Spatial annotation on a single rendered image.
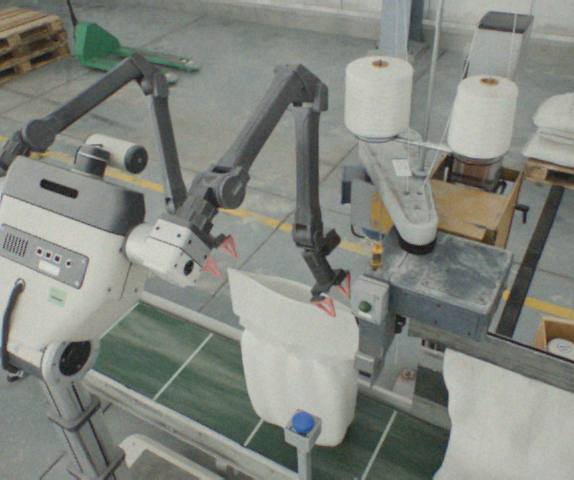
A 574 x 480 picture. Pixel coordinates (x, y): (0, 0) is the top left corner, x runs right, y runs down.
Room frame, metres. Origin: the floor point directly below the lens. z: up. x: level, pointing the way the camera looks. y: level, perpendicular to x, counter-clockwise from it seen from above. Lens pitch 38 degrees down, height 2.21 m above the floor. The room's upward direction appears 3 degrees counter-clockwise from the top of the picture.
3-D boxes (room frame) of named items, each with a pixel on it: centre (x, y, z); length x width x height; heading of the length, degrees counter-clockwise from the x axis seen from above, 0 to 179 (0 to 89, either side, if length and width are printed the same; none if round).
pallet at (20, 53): (6.19, 2.95, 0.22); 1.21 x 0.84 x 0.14; 148
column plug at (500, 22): (1.41, -0.56, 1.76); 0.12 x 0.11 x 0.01; 148
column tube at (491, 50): (1.41, -0.56, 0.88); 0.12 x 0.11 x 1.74; 148
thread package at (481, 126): (1.22, -0.47, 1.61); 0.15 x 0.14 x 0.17; 58
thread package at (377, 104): (1.35, -0.25, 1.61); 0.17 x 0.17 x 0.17
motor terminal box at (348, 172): (1.49, -0.22, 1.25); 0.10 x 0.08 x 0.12; 173
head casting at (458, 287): (1.02, -0.36, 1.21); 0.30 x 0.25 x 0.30; 58
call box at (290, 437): (0.95, -0.02, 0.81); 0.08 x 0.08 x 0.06; 58
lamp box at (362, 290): (0.96, -0.19, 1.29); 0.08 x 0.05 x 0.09; 58
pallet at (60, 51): (6.17, 2.96, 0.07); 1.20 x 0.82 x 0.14; 146
